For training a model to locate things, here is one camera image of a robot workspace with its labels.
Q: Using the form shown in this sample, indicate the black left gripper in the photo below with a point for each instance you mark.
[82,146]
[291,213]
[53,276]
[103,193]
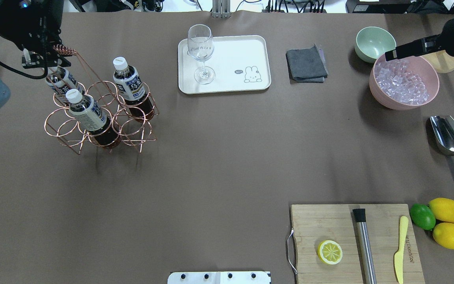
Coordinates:
[25,28]

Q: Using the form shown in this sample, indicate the copper wire bottle basket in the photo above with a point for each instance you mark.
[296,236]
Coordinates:
[61,125]

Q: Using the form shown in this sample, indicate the tea bottle in basket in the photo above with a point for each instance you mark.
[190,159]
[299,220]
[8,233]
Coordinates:
[60,80]

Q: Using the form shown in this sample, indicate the tea bottle white label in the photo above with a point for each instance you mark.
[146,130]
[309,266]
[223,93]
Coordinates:
[92,118]

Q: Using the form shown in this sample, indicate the wooden cup tree stand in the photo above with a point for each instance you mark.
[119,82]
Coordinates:
[440,61]

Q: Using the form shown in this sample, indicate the pink bowl with ice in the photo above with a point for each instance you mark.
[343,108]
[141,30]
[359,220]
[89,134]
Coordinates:
[403,84]

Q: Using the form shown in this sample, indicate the green bowl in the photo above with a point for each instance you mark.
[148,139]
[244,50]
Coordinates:
[372,42]

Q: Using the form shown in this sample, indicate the metal ice scoop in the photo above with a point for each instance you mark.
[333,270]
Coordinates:
[443,127]

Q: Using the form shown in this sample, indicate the grey folded cloth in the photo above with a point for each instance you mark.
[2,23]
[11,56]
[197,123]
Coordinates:
[307,65]

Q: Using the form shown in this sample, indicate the wine glass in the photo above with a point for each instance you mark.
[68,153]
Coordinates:
[201,47]

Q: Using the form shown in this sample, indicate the yellow lemon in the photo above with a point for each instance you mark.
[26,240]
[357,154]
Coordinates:
[443,209]
[443,234]

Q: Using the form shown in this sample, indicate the green lime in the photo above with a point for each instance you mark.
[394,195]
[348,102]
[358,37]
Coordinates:
[422,216]

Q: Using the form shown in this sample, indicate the cream serving tray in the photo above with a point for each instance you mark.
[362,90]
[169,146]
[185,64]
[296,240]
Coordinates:
[240,62]

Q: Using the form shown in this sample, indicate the bamboo cutting board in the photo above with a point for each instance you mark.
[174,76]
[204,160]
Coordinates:
[314,223]

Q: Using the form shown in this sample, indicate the yellow plastic knife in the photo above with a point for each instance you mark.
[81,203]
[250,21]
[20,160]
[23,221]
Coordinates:
[398,257]

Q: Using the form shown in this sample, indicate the lemon half slice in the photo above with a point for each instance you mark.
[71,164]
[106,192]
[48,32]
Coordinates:
[330,252]

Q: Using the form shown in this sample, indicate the steel muddler black tip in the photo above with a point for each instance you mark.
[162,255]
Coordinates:
[366,253]

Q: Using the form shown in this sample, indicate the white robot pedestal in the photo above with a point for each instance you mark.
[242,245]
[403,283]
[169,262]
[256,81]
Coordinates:
[220,277]

